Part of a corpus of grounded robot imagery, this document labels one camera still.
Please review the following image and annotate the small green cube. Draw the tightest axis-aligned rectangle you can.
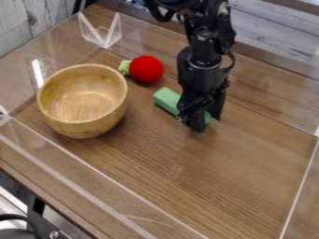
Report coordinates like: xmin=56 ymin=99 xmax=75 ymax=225
xmin=119 ymin=60 xmax=131 ymax=76

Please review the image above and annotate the black table leg bracket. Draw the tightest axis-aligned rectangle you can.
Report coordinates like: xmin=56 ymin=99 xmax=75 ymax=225
xmin=28 ymin=197 xmax=71 ymax=239

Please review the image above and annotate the clear acrylic corner bracket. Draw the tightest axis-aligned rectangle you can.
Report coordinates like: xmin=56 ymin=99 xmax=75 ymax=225
xmin=78 ymin=12 xmax=122 ymax=49

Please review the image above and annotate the black cable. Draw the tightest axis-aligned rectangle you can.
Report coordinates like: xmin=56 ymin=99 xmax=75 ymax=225
xmin=0 ymin=211 xmax=42 ymax=239

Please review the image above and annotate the red ball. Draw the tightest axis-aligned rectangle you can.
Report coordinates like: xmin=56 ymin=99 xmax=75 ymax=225
xmin=128 ymin=55 xmax=163 ymax=83

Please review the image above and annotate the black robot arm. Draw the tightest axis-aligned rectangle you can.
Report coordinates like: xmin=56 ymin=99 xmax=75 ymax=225
xmin=143 ymin=0 xmax=237 ymax=134

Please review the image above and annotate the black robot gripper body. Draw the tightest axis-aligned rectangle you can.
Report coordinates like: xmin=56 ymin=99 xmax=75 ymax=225
xmin=178 ymin=47 xmax=233 ymax=116

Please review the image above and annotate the light wooden bowl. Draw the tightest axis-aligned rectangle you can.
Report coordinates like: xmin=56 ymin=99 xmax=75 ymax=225
xmin=36 ymin=63 xmax=128 ymax=139

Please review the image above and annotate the green foam block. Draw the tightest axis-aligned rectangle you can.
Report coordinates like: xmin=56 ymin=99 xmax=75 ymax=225
xmin=153 ymin=88 xmax=205 ymax=123

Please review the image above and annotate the clear acrylic tray wall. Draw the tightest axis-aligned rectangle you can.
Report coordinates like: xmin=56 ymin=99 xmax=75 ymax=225
xmin=0 ymin=107 xmax=209 ymax=239

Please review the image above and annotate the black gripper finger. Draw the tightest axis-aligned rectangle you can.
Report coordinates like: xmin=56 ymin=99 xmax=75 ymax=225
xmin=181 ymin=105 xmax=207 ymax=134
xmin=207 ymin=81 xmax=230 ymax=120

